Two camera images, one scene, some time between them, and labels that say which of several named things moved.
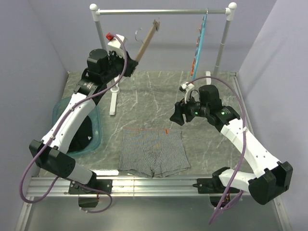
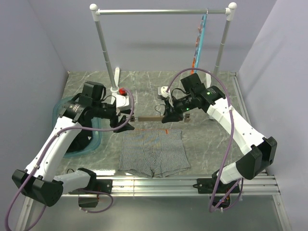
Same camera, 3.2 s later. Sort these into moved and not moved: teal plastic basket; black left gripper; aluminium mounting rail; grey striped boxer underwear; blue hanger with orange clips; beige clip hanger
Moved: beige clip hanger; black left gripper
Not moved: blue hanger with orange clips; teal plastic basket; aluminium mounting rail; grey striped boxer underwear
